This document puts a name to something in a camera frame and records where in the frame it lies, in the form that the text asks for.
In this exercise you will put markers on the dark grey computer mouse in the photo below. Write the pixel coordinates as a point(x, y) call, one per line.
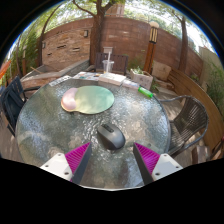
point(111, 136)

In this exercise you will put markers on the green packet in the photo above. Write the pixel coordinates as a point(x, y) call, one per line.
point(145, 92)

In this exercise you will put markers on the slim tree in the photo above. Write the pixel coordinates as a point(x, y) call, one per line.
point(183, 46)

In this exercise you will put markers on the white planter box with plant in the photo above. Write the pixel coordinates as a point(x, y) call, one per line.
point(142, 80)

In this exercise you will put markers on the wooden garden lamp post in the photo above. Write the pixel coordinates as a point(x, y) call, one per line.
point(151, 50)

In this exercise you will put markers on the dark wooden slatted chair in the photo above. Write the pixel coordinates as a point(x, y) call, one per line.
point(120, 61)

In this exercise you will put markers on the brown wicker chair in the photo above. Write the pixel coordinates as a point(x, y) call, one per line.
point(191, 120)

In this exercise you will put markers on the large tree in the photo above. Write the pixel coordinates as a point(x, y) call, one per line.
point(97, 36)

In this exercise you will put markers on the colourful picture sheet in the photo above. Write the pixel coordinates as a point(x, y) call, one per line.
point(86, 76)

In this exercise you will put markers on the white wall box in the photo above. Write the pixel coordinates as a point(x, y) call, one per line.
point(108, 50)

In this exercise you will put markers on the small blue white booklet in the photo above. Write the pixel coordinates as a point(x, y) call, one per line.
point(130, 84)

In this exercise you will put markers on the stone raised bed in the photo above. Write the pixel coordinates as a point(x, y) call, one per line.
point(43, 75)

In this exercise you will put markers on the black metal chair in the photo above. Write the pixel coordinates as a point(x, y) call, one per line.
point(13, 100)

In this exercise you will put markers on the black wall lamp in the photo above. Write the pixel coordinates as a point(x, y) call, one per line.
point(86, 33)
point(43, 45)

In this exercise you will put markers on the beige stone block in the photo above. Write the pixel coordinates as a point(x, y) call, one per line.
point(162, 70)

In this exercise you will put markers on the white open book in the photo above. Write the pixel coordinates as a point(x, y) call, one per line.
point(112, 79)

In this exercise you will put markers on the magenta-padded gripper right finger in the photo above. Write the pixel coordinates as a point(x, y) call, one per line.
point(165, 165)

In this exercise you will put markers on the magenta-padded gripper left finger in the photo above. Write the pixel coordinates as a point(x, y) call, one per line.
point(58, 165)

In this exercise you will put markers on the white label plate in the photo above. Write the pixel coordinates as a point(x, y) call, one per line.
point(60, 80)

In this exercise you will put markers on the curved wooden bench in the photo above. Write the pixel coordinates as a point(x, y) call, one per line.
point(193, 90)

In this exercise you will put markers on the green mouse pad, pink rest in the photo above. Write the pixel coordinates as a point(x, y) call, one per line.
point(91, 99)

